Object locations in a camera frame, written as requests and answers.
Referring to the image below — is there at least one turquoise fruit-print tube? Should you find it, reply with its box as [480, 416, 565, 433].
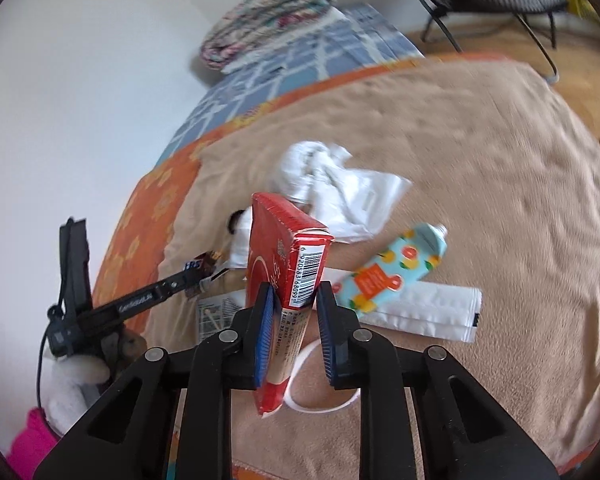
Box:
[334, 223, 448, 314]

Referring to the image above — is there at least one blue checked bed sheet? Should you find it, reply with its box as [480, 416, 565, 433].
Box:
[158, 3, 422, 162]

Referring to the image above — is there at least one beige blanket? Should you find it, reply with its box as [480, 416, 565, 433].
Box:
[144, 56, 600, 480]

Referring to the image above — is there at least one white colourful snack wrapper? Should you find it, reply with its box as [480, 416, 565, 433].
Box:
[319, 266, 484, 344]

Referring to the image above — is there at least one white plastic ring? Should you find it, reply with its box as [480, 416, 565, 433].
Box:
[284, 336, 362, 415]

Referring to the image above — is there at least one printed paper leaflet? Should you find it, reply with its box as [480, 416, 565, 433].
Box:
[196, 289, 246, 342]

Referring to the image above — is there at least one orange floral bedspread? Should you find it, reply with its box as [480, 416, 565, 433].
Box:
[94, 52, 506, 307]

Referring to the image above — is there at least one folded floral quilt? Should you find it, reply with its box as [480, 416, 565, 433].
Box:
[199, 0, 335, 70]

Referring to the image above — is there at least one left hand in glove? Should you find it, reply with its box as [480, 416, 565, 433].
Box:
[41, 328, 147, 436]

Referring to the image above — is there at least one white plastic bag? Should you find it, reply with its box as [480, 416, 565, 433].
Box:
[268, 141, 412, 244]

